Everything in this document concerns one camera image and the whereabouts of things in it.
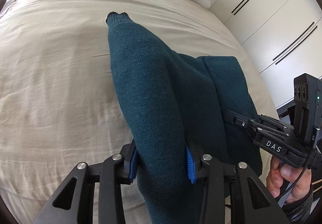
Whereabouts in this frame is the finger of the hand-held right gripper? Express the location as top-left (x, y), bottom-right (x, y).
top-left (259, 114), bottom-right (295, 136)
top-left (223, 109), bottom-right (278, 139)

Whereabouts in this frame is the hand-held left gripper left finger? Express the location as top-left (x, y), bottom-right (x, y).
top-left (33, 138), bottom-right (138, 224)

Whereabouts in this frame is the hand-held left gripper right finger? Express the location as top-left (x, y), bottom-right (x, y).
top-left (186, 146), bottom-right (291, 224)

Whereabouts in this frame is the dark teal knit sweater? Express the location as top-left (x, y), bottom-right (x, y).
top-left (106, 12), bottom-right (263, 224)

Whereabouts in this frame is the person's right forearm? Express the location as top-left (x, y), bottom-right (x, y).
top-left (283, 185), bottom-right (315, 224)

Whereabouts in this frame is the person's right hand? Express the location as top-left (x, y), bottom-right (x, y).
top-left (267, 156), bottom-right (314, 205)

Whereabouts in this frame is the white wardrobe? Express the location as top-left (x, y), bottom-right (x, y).
top-left (201, 0), bottom-right (322, 110)

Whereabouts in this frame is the bed with beige sheet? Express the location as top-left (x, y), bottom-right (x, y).
top-left (0, 0), bottom-right (280, 224)

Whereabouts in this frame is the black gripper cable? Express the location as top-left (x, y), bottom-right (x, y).
top-left (275, 125), bottom-right (320, 200)

